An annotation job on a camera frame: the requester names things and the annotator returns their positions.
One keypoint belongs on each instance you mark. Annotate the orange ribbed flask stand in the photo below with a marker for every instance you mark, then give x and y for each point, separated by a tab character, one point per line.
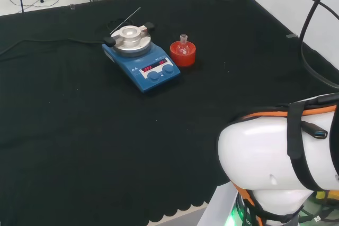
182	60

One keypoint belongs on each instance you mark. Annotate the black bench cloth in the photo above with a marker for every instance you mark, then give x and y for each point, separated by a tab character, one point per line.
106	136

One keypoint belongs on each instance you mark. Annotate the thin steel probe rod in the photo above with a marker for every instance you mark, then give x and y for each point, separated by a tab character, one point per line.
127	19

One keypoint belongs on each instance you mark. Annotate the heater with blue base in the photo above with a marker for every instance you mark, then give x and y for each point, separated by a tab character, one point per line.
148	76

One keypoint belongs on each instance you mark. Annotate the clear glass round-bottom flask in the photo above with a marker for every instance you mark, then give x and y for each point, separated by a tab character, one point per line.
183	47

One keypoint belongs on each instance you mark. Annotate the grey tape strip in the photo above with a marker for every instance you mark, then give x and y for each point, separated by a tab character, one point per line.
72	6
291	36

